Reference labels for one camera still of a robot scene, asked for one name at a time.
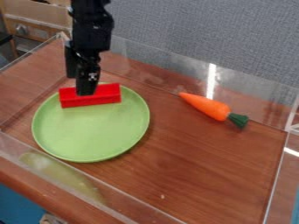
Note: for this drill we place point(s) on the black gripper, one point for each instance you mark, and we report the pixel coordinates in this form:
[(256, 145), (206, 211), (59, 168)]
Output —
[(90, 40)]

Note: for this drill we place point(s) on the red rectangular block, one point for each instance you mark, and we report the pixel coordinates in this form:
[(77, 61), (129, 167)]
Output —
[(107, 94)]

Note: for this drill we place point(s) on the green round plate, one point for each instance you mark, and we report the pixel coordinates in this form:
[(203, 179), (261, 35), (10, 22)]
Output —
[(94, 133)]

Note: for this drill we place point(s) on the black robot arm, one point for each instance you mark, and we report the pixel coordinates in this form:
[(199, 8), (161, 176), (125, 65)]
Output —
[(89, 10)]

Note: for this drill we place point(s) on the cardboard box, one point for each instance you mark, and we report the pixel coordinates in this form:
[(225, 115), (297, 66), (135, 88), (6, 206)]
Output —
[(51, 13)]

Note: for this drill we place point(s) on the orange toy carrot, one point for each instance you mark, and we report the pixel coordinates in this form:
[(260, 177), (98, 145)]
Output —
[(216, 109)]

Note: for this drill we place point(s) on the clear acrylic tray walls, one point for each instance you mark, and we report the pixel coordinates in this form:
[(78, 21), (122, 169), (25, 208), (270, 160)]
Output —
[(198, 171)]

